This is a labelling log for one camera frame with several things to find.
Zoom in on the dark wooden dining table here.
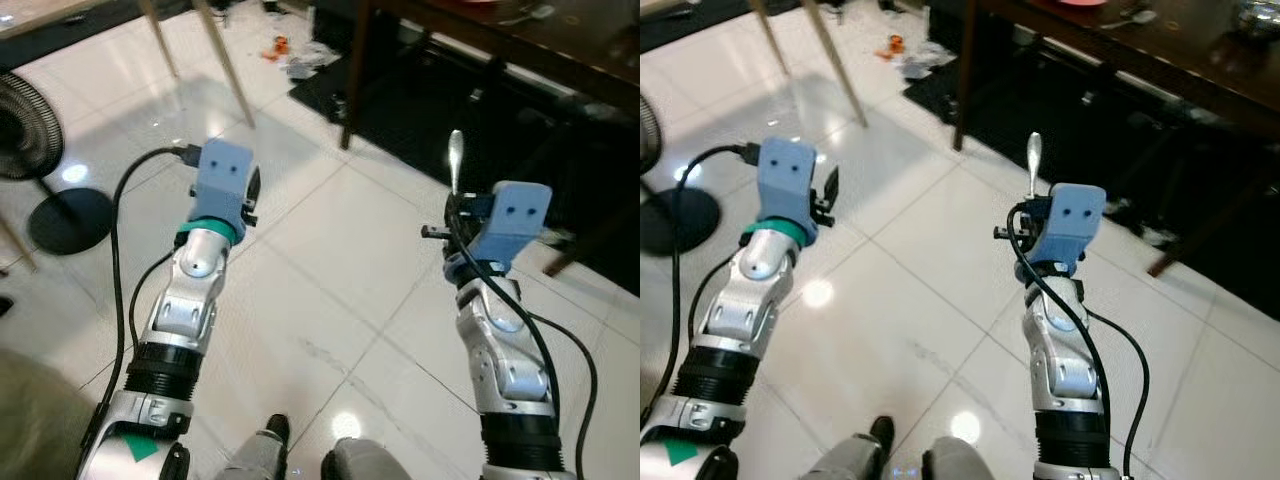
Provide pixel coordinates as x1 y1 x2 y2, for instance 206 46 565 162
925 0 1280 151
310 0 641 151

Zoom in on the light wooden leg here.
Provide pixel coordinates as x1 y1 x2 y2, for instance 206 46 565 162
0 215 37 273

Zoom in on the long black left arm cable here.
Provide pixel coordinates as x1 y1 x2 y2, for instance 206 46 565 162
640 143 761 431
100 145 201 421

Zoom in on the black standing fan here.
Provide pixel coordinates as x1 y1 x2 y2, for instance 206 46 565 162
0 70 116 256
640 95 723 256

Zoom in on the light wooden table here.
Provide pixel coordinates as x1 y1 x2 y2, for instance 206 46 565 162
640 0 869 128
0 0 256 129

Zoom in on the shiny metal bowl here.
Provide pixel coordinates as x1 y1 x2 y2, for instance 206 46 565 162
1232 2 1280 43

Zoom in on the long black arm cable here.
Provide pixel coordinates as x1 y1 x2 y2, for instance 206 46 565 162
100 145 201 421
640 143 761 431
1005 200 1113 471
443 200 566 480

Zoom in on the olive green fabric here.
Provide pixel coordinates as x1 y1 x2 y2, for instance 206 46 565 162
0 345 106 480

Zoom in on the short black left arm cable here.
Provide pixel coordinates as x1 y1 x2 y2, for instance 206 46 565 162
125 250 181 346
685 250 746 341

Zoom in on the long black right arm cable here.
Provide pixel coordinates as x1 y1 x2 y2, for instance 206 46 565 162
1005 200 1113 471
443 200 566 480

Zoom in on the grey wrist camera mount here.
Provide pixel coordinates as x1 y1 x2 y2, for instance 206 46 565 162
470 182 553 273
1030 183 1108 266
757 137 821 226
195 140 253 226

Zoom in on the grey right robot leg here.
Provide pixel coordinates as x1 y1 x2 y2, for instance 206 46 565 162
320 438 413 480
922 437 1013 480

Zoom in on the grey left robot leg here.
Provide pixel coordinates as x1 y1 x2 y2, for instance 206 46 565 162
215 415 293 480
800 417 896 480

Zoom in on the short black arm cable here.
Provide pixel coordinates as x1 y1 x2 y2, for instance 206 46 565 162
1083 308 1151 479
685 250 746 341
125 250 181 346
525 312 599 480

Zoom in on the black floor rug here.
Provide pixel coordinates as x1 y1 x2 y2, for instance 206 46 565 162
640 0 801 53
0 0 191 71

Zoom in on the dark brown chair leg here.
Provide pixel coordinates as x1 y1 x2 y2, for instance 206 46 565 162
543 195 641 278
1148 165 1280 279

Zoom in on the short black right arm cable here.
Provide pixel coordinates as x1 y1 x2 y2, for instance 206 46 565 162
525 312 599 480
1083 308 1151 479

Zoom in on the grey robot leg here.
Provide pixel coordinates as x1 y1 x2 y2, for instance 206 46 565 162
215 415 293 480
922 437 1013 480
800 417 896 480
320 438 413 480

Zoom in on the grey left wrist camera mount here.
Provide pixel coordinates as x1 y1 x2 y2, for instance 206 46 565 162
195 140 253 226
757 137 821 226

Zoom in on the silver metal spoon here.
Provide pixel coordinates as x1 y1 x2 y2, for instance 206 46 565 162
1026 132 1045 199
447 129 467 198

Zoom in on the clear plastic wrapper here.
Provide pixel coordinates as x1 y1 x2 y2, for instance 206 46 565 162
285 55 343 83
900 55 951 83

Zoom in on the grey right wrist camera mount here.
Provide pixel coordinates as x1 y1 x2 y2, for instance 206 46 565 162
1030 183 1108 266
470 182 553 273

